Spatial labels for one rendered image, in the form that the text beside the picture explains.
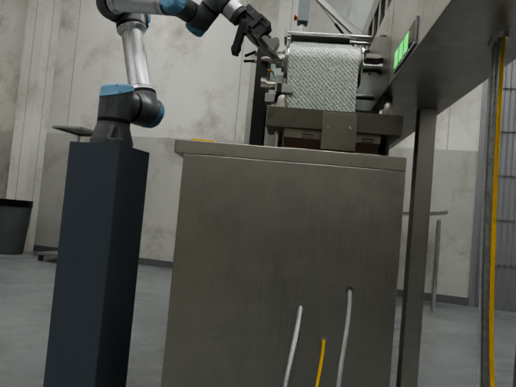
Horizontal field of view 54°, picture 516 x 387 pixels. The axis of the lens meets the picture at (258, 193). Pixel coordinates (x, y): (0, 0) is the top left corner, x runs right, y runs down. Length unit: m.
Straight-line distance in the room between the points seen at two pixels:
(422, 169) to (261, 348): 0.86
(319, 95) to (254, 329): 0.79
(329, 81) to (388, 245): 0.61
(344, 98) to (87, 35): 5.96
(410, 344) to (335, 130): 0.83
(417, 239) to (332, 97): 0.58
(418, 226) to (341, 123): 0.55
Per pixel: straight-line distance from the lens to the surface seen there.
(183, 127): 6.35
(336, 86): 1.74
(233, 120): 6.11
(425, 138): 1.89
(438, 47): 1.33
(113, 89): 1.86
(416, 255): 1.86
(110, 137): 1.81
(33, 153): 7.25
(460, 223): 5.63
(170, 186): 6.31
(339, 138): 1.48
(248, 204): 1.42
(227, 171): 1.43
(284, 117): 1.51
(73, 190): 1.82
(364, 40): 2.16
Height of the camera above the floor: 0.69
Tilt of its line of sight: 3 degrees up
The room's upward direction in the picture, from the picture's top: 5 degrees clockwise
